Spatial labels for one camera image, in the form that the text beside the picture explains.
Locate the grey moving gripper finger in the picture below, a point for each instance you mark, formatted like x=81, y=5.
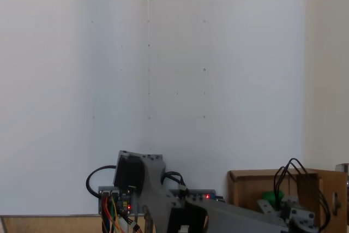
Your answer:
x=267, y=207

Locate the green dice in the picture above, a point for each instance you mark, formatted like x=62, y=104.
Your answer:
x=270, y=196

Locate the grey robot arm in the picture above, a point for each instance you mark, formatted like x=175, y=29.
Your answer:
x=155, y=178

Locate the brown cardboard box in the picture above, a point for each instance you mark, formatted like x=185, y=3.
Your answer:
x=245, y=186

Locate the white paper sheet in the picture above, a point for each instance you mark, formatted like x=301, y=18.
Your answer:
x=54, y=94
x=245, y=94

